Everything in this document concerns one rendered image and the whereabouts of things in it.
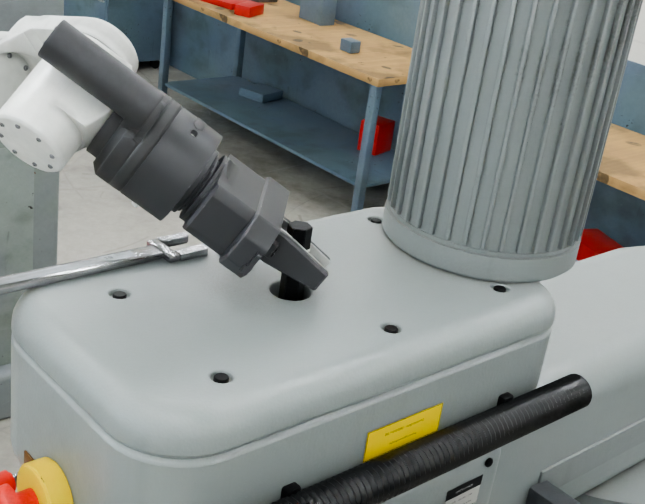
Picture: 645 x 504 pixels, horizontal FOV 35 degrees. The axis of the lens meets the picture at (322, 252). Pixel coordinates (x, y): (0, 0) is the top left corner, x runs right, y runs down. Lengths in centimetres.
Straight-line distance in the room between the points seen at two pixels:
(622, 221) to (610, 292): 439
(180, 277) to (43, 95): 20
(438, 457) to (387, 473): 6
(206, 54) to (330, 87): 148
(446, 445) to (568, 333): 37
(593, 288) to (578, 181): 39
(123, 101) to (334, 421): 29
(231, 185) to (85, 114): 13
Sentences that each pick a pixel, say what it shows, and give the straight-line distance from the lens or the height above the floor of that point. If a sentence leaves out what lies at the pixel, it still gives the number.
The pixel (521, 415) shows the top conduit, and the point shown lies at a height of 180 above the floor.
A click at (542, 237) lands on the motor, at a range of 98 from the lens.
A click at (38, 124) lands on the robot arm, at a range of 81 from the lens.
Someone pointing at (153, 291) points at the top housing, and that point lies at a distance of 87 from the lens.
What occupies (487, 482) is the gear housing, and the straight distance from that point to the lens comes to 106.
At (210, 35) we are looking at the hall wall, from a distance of 823.
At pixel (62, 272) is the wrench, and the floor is 190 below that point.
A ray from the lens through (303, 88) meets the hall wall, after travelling 737.
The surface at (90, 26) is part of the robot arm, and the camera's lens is 86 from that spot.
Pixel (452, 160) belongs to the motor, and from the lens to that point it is 95.
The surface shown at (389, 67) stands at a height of 88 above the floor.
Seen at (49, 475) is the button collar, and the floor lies 179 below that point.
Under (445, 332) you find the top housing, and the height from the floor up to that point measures 189.
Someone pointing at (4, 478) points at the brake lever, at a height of 171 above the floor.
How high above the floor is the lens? 229
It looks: 24 degrees down
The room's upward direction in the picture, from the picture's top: 8 degrees clockwise
